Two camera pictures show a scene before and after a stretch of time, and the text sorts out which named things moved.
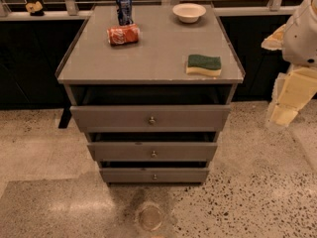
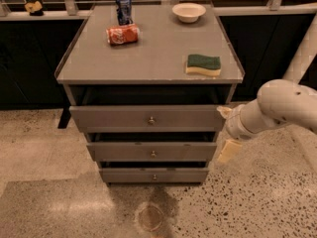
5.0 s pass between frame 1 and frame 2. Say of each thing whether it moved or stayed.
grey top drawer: stayed
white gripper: moved
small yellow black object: stayed
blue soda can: stayed
